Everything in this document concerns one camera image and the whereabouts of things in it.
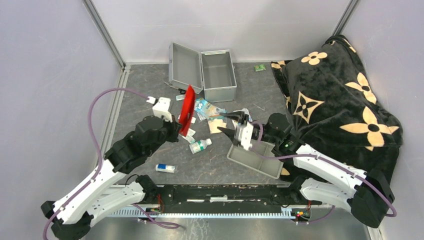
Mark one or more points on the teal wrapped swab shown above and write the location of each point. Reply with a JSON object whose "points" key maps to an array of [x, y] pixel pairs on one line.
{"points": [[190, 139]]}

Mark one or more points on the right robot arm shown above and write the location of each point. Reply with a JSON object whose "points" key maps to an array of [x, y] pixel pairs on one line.
{"points": [[365, 194]]}

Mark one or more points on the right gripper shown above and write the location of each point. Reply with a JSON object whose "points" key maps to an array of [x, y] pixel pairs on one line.
{"points": [[239, 116]]}

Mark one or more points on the white gauze packet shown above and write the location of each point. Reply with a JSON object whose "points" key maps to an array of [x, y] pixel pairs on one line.
{"points": [[242, 115]]}

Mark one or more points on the grey metal case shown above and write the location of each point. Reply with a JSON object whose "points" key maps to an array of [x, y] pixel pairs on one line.
{"points": [[208, 72]]}

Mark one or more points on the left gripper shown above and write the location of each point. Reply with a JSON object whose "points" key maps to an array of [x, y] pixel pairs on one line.
{"points": [[174, 127]]}

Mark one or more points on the small green packet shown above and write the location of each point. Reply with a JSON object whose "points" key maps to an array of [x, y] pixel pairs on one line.
{"points": [[259, 68]]}

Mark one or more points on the blue white small box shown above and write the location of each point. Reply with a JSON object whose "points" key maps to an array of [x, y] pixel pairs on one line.
{"points": [[165, 168]]}

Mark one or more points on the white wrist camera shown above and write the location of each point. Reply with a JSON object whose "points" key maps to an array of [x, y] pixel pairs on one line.
{"points": [[160, 108], [243, 134]]}

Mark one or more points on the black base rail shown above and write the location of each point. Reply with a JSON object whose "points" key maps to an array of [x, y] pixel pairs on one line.
{"points": [[226, 199]]}

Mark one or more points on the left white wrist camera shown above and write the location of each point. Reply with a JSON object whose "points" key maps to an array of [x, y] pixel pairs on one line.
{"points": [[160, 108]]}

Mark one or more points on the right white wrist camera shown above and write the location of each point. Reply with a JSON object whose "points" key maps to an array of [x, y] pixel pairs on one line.
{"points": [[243, 134]]}

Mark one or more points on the white green-label bottle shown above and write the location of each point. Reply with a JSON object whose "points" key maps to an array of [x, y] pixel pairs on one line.
{"points": [[200, 145]]}

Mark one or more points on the black floral blanket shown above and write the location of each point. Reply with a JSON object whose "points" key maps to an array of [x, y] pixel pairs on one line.
{"points": [[332, 107]]}

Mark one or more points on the grey divider tray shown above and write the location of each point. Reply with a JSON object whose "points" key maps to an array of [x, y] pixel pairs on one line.
{"points": [[257, 161]]}

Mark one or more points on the small teal strip packet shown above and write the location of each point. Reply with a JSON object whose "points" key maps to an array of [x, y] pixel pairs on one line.
{"points": [[180, 97]]}

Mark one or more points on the blue cotton ball bag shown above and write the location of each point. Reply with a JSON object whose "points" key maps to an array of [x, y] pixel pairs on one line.
{"points": [[207, 111]]}

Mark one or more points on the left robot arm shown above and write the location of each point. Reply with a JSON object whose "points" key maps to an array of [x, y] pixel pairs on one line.
{"points": [[72, 217]]}

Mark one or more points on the red first aid pouch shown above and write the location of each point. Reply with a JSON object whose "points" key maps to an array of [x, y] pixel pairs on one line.
{"points": [[187, 111]]}

